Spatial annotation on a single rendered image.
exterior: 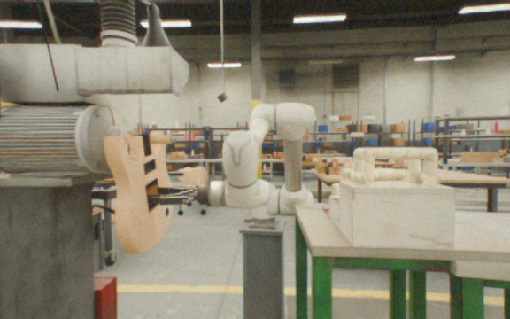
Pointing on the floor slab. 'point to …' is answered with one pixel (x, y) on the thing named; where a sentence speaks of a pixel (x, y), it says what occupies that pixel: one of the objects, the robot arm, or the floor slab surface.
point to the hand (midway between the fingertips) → (154, 194)
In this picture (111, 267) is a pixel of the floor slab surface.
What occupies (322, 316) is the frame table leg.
